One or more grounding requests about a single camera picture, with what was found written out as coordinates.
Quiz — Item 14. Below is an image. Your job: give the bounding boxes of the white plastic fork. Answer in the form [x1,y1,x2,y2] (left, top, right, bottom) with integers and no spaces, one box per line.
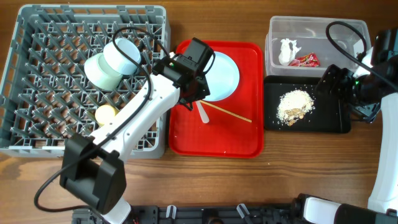
[195,101,210,124]

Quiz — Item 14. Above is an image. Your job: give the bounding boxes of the red snack wrapper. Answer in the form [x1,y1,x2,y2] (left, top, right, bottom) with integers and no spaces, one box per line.
[289,52,320,67]

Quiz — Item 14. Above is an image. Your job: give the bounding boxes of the rice and nut scraps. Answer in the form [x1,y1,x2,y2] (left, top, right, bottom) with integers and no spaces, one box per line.
[277,90,315,126]

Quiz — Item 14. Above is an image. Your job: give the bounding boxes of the light blue bowl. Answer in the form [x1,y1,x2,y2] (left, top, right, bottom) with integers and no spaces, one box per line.
[103,38,141,75]

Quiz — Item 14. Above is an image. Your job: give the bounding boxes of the white napkin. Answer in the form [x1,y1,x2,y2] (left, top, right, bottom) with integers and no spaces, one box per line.
[278,39,301,66]

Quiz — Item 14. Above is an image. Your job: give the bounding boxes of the yellow cup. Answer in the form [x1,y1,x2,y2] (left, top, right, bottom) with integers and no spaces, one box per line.
[95,105,119,126]

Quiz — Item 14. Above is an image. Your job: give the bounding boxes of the green bowl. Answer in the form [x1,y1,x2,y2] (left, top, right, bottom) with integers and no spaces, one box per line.
[84,53,123,91]

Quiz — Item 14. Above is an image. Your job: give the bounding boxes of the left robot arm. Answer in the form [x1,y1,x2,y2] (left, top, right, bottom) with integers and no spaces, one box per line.
[60,54,215,223]

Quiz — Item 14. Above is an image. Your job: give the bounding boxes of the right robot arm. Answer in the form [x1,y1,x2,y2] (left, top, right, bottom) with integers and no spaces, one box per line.
[290,29,397,224]

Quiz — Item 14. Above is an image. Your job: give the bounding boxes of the light blue plate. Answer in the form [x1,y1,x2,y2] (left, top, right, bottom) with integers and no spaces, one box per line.
[203,52,240,101]

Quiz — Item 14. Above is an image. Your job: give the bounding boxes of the wooden chopstick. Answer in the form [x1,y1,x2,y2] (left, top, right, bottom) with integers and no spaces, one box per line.
[200,100,252,123]

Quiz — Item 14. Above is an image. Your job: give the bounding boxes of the red plastic tray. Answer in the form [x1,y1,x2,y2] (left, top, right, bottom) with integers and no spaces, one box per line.
[169,40,264,159]

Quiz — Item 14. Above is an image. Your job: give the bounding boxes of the black plastic tray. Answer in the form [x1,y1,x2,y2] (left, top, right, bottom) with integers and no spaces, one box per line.
[264,76,351,133]

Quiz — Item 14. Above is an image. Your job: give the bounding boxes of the clear plastic bin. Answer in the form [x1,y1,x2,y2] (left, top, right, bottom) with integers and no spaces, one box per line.
[265,16,371,78]

